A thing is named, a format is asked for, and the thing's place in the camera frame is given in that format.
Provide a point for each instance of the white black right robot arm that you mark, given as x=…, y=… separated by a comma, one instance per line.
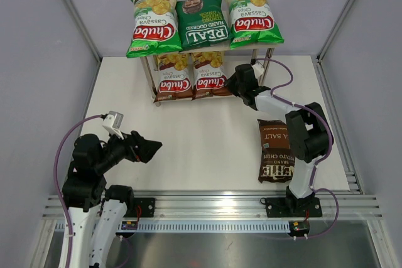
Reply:
x=309, y=136

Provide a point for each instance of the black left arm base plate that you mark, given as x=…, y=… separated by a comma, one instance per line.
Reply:
x=144, y=207

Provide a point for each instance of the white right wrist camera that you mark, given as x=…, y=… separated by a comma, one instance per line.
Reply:
x=258, y=68

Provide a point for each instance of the brown Kettle sea salt bag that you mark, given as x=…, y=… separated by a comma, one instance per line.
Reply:
x=277, y=160

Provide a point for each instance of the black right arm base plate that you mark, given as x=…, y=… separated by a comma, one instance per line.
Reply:
x=277, y=208

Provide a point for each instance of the green Chuba cassava chips bag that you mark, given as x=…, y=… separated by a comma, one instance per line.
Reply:
x=155, y=28

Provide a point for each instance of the aluminium mounting rail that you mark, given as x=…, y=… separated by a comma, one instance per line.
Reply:
x=354, y=204

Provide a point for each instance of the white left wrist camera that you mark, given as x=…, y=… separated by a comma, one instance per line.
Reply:
x=112, y=122

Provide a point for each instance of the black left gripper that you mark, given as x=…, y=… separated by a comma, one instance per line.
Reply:
x=138, y=148

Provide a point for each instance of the white slotted cable duct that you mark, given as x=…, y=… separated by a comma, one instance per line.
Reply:
x=203, y=226

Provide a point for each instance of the green REAL chips bag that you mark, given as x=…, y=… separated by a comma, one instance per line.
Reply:
x=201, y=23

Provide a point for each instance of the brown Chuba barbeque bag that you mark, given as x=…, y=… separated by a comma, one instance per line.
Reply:
x=209, y=75
x=174, y=78

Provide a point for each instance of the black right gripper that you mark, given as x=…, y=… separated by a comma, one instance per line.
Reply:
x=228, y=83

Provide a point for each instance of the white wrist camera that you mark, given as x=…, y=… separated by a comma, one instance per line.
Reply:
x=112, y=122
x=258, y=68

